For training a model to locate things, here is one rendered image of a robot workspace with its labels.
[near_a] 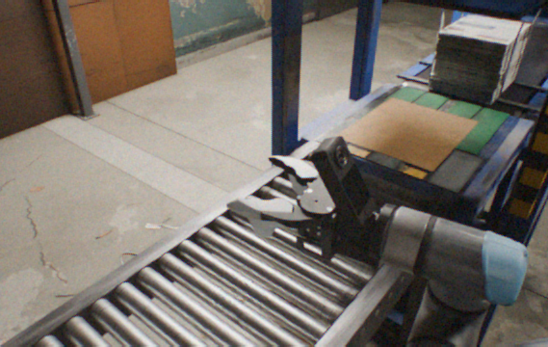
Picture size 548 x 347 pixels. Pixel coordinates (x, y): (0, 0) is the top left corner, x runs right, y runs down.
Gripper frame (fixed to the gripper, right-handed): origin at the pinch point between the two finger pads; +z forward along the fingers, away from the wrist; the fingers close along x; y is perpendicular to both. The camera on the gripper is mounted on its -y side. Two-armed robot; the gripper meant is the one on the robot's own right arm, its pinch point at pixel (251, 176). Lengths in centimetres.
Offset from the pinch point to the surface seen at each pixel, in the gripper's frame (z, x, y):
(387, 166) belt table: 1, 77, 53
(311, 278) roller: 1, 21, 47
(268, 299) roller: 6.5, 9.4, 45.1
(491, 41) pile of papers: -16, 151, 36
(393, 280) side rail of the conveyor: -16, 29, 47
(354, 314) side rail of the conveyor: -12.2, 15.0, 45.8
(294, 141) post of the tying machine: 41, 88, 62
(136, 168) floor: 174, 111, 136
